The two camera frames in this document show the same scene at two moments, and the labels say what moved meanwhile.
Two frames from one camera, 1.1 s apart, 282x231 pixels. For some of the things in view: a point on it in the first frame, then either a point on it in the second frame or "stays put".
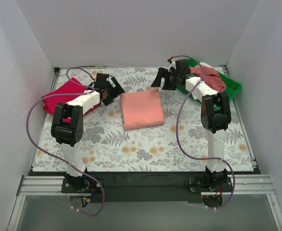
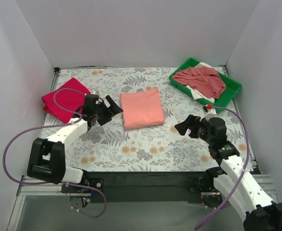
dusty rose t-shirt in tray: x=209 y=77 stays put
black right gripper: x=167 y=78 → x=193 y=126
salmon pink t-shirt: x=141 y=109 stays put
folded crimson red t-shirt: x=60 y=95 stays put
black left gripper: x=110 y=91 → x=104 y=111
